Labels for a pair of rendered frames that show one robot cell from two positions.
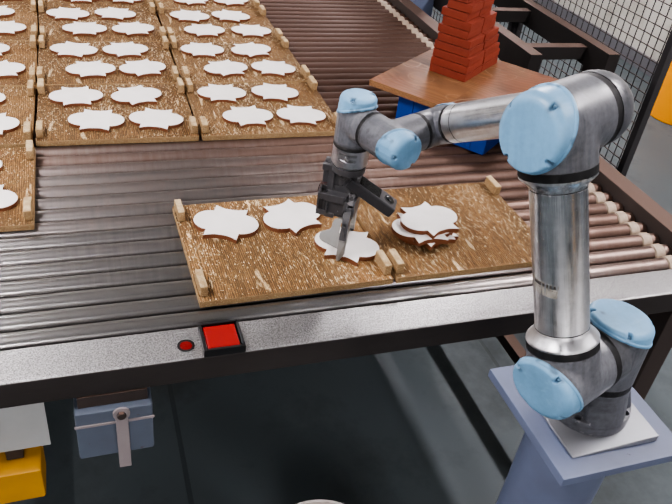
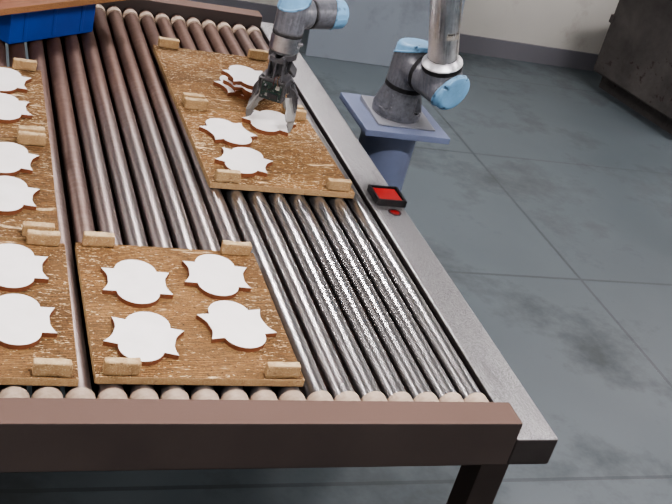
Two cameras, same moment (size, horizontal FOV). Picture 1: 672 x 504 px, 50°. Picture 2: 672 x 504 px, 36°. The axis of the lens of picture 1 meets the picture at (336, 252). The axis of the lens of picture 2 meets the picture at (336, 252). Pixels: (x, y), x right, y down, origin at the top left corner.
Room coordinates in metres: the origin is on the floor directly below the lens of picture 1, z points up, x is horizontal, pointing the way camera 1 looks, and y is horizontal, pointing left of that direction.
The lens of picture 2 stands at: (1.11, 2.48, 1.97)
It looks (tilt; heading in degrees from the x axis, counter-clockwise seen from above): 28 degrees down; 269
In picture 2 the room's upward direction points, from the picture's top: 16 degrees clockwise
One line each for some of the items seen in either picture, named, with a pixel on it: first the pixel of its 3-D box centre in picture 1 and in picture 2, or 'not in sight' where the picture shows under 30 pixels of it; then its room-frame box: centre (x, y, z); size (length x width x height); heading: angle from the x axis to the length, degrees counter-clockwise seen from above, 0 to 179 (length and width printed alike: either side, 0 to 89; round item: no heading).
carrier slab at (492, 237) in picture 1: (446, 226); (226, 82); (1.47, -0.26, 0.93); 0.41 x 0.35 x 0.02; 114
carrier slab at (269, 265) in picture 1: (278, 243); (262, 150); (1.30, 0.13, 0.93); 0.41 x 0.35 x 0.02; 114
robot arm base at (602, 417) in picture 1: (594, 386); (400, 97); (0.98, -0.51, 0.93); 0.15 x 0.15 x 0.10
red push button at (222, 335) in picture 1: (221, 338); (386, 196); (0.98, 0.19, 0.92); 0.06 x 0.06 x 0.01; 23
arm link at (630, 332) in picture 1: (610, 342); (413, 62); (0.97, -0.50, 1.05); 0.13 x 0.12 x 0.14; 133
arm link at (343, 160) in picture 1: (349, 155); (286, 43); (1.31, 0.00, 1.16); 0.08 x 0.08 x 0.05
